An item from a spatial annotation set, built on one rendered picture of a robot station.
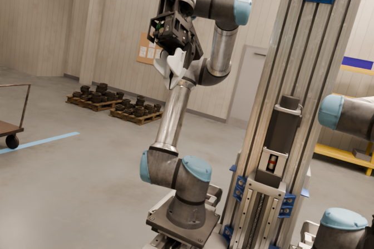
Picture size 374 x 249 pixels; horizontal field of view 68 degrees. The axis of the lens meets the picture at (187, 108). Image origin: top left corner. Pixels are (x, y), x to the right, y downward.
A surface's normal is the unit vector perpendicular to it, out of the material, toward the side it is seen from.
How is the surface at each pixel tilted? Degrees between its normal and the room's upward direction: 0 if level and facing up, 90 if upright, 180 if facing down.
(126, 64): 90
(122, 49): 90
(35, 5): 90
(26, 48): 90
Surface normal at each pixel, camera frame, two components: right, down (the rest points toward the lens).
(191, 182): -0.14, 0.16
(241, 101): -0.38, 0.11
